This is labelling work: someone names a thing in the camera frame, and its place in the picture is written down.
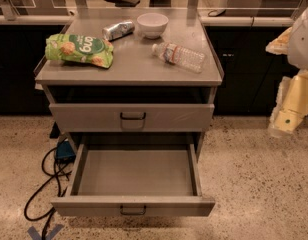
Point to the grey metal drawer cabinet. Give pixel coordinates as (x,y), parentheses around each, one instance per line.
(138,77)

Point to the grey top drawer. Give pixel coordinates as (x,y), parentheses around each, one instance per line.
(132,117)

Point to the grey drawer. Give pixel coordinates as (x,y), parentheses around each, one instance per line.
(132,117)
(154,180)

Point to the silver soda can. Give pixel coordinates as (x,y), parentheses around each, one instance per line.
(118,30)

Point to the black office chair armrest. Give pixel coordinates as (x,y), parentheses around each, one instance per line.
(124,3)

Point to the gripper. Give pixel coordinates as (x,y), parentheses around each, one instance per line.
(302,47)

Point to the blue tape floor marker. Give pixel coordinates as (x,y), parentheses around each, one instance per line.
(35,235)

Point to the blue power box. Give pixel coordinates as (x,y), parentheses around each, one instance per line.
(64,152)

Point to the white ceramic bowl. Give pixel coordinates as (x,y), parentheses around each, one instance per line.
(152,25)

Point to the clear plastic water bottle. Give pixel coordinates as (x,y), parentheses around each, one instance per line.
(180,56)

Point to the green snack chip bag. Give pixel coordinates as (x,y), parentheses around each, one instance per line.
(80,49)

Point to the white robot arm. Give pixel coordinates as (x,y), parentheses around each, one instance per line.
(293,43)

